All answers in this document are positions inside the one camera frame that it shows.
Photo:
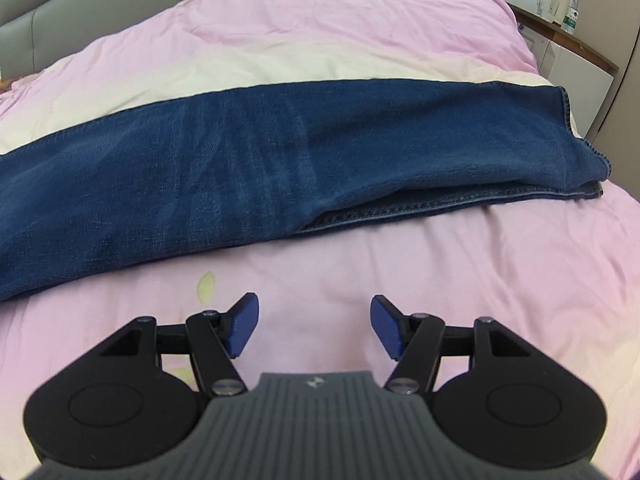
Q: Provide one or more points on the green label plastic bottle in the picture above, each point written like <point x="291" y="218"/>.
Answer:
<point x="570" y="19"/>

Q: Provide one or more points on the beige wardrobe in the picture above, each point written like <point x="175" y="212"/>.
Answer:
<point x="611" y="27"/>

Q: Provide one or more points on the blue denim jeans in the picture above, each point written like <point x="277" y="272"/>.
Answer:
<point x="247" y="165"/>

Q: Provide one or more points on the clear glass cup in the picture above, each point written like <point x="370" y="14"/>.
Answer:
<point x="542" y="7"/>

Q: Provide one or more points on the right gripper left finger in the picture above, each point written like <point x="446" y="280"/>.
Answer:
<point x="141" y="391"/>

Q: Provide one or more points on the white bottle red lid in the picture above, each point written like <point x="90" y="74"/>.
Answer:
<point x="557" y="10"/>

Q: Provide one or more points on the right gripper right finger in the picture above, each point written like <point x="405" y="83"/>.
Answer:
<point x="490" y="392"/>

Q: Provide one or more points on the white right nightstand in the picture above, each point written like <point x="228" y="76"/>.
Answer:
<point x="568" y="62"/>

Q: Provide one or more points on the pink and cream duvet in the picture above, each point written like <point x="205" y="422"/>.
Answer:
<point x="563" y="275"/>

